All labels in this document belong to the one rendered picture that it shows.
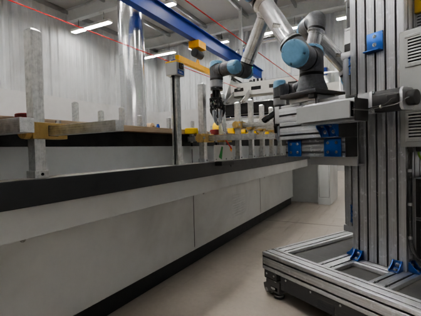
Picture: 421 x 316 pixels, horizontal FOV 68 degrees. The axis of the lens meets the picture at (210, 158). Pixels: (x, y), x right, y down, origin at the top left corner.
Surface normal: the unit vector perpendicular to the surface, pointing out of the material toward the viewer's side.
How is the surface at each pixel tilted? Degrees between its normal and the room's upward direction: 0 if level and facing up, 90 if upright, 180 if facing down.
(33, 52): 90
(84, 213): 90
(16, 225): 90
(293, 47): 97
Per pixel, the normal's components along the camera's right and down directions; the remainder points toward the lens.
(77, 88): 0.88, -0.01
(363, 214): -0.84, 0.04
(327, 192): -0.49, 0.04
